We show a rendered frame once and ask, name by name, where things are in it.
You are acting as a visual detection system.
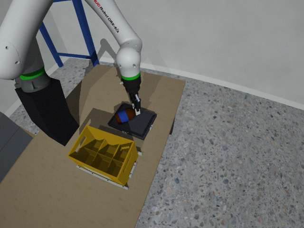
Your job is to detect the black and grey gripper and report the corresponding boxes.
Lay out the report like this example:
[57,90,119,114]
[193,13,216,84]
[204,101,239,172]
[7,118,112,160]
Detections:
[125,85,141,115]

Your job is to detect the brown glass bottle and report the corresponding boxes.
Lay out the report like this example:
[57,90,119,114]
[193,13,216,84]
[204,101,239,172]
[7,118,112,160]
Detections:
[114,108,135,125]

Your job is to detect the yellow open-top crate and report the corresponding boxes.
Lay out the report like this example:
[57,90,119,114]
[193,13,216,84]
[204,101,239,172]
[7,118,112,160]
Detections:
[67,125,138,186]

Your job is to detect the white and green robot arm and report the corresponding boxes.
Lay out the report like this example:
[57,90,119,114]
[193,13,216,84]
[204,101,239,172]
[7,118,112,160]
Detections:
[0,0,143,93]

